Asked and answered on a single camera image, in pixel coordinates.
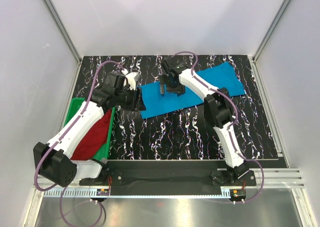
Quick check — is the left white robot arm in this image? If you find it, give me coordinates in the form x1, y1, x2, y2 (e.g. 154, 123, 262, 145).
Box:
33, 71, 146, 187

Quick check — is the left aluminium corner post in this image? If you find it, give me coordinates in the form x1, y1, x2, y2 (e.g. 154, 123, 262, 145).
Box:
42, 0, 82, 65

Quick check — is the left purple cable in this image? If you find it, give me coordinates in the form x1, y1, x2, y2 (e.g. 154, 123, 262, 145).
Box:
33, 60, 130, 227

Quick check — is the right aluminium corner post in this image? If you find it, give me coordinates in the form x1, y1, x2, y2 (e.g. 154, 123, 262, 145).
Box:
252, 0, 293, 63

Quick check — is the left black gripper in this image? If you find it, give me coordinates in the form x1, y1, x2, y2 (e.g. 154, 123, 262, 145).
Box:
115, 86, 146, 112

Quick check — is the aluminium corner post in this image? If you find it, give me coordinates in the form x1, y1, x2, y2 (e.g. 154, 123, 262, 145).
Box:
42, 0, 82, 65
252, 0, 293, 63

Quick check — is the red t shirt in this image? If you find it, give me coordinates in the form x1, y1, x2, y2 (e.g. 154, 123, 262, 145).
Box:
70, 109, 113, 161

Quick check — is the aluminium frame rail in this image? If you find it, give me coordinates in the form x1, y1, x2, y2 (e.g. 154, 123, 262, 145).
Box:
37, 168, 304, 188

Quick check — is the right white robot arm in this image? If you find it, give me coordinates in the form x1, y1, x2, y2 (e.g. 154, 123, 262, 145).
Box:
159, 57, 249, 186

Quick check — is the blue t shirt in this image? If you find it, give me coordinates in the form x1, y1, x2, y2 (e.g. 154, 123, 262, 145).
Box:
140, 62, 245, 119

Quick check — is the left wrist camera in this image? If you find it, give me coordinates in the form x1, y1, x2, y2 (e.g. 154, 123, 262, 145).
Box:
121, 69, 141, 90

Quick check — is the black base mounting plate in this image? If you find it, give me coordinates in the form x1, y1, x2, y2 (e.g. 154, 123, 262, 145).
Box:
79, 160, 257, 198

